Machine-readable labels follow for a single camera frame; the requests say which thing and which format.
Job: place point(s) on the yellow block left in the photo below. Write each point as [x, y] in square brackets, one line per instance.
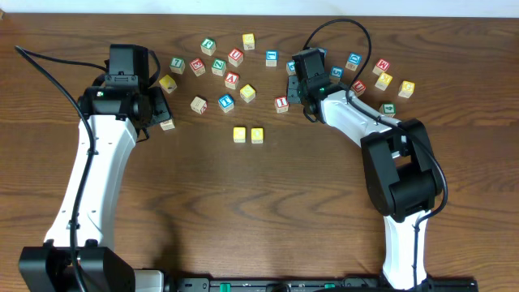
[168, 84]

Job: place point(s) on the yellow C block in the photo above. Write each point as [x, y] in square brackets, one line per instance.
[240, 134]

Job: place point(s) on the green Z block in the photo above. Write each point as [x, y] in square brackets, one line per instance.
[218, 67]

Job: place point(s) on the yellow block top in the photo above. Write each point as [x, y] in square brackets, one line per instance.
[248, 41]

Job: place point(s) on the blue 5 block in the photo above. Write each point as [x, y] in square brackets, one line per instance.
[336, 74]

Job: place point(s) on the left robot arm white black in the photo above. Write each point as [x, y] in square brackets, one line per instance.
[78, 249]

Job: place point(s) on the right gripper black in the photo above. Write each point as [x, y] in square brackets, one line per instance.
[293, 89]

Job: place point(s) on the red E block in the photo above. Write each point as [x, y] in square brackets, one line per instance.
[197, 66]

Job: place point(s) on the yellow G block far right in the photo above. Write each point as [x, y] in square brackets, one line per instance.
[406, 89]

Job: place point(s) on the red U block right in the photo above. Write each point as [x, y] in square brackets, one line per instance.
[358, 87]

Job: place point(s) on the green 7 block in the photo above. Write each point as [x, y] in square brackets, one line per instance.
[177, 65]

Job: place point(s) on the blue 2 block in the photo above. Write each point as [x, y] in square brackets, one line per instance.
[290, 68]

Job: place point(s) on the blue T block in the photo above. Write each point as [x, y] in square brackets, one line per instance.
[226, 103]

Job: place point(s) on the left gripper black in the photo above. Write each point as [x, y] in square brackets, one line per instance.
[160, 107]

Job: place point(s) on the yellow S block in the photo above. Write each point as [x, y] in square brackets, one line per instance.
[247, 93]

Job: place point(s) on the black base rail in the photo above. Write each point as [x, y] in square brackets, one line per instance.
[348, 284]

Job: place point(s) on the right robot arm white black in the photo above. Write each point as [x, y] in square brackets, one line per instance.
[402, 175]

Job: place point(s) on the tan block red side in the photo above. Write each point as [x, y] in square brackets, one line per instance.
[199, 105]

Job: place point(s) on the pineapple picture block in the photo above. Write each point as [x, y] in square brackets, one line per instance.
[167, 125]

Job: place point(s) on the red A block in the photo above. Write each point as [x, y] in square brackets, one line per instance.
[231, 80]

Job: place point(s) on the yellow O block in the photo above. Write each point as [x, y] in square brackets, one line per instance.
[257, 135]

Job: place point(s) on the red u block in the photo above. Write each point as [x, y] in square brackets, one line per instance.
[235, 57]
[358, 87]

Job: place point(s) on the red U block left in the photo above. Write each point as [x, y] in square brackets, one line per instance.
[235, 57]

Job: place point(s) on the blue L block upper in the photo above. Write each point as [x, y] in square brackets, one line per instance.
[271, 58]

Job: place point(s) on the green 4 block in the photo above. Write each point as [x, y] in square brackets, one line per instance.
[388, 109]

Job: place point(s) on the red I block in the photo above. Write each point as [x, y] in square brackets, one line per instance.
[281, 104]

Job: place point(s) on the green J block left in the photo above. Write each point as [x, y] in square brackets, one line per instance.
[208, 46]

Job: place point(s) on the red M block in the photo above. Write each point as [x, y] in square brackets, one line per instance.
[381, 66]

